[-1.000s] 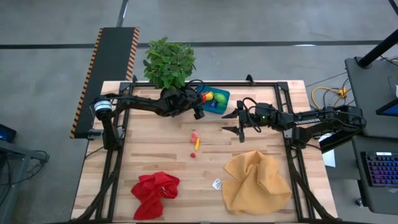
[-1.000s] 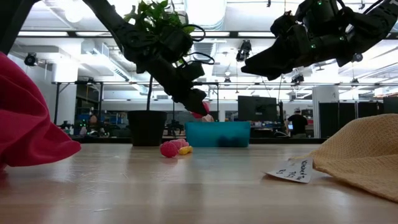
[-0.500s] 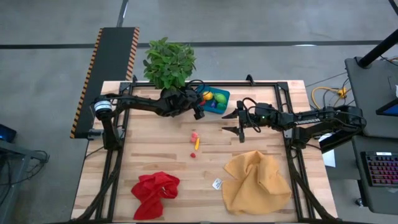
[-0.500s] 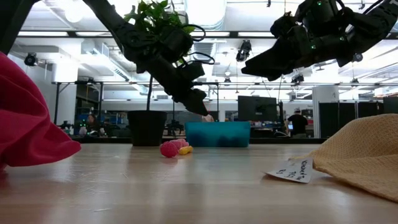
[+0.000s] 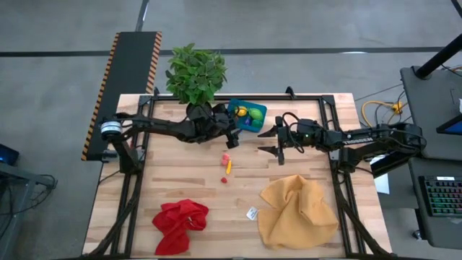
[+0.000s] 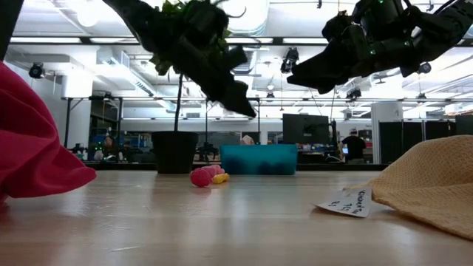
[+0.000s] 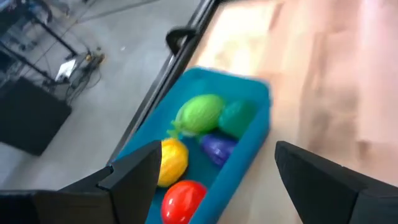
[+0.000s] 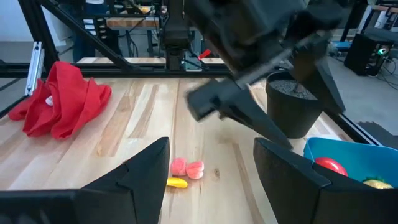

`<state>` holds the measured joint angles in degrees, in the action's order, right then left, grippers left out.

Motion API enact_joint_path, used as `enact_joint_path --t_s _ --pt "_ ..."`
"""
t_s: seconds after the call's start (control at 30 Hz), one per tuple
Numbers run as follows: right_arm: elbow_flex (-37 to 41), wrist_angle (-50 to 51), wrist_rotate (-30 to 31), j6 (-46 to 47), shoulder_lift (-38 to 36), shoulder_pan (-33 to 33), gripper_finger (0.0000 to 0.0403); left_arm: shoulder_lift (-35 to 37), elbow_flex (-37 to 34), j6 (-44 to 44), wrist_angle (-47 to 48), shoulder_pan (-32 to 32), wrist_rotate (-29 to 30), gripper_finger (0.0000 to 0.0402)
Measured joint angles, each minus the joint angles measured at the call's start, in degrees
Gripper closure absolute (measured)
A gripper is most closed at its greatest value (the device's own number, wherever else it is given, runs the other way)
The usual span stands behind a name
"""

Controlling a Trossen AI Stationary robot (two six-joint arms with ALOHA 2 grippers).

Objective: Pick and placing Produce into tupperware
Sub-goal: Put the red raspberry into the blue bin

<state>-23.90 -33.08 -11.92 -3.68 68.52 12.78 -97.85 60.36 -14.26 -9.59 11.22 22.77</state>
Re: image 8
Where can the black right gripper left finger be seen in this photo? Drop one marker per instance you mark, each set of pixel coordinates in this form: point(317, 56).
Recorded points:
point(130, 193)

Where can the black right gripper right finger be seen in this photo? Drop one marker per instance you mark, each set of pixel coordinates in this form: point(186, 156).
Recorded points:
point(295, 193)

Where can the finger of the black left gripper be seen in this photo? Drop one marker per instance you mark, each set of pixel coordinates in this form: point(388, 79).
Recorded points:
point(236, 105)
point(317, 81)

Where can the red toy tomato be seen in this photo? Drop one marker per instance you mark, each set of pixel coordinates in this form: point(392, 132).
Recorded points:
point(331, 165)

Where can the yellow toy banana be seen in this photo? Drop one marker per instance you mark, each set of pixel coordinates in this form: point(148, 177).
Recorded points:
point(177, 182)

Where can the yellow toy fruit green leaf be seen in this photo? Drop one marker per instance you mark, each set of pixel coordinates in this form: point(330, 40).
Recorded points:
point(377, 184)

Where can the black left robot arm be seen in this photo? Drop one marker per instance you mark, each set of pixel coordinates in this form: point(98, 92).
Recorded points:
point(175, 37)

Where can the blue floor equipment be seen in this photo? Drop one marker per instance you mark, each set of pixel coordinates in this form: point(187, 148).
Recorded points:
point(342, 46)

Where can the black plant pot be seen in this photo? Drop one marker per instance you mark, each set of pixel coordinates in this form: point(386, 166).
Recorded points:
point(292, 118)

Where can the black computer tower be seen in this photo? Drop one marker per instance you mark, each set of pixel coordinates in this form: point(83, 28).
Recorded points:
point(363, 56)

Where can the blue plastic tub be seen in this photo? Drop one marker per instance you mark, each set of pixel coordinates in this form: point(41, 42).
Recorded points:
point(357, 157)

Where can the black floor mat striped edge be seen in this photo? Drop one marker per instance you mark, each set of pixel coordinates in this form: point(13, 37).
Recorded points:
point(379, 129)

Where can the wooden top metal table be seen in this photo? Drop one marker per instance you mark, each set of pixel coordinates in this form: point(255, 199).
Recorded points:
point(385, 8)

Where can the red cloth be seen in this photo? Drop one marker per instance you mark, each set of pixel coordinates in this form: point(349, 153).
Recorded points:
point(68, 99)

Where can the wooden workbench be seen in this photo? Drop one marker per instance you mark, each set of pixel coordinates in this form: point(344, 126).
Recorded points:
point(130, 22)

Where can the white cloth label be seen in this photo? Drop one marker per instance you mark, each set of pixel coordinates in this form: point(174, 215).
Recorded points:
point(49, 100)

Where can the silver aluminium rail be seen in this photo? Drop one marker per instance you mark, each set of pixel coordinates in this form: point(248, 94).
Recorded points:
point(35, 68)

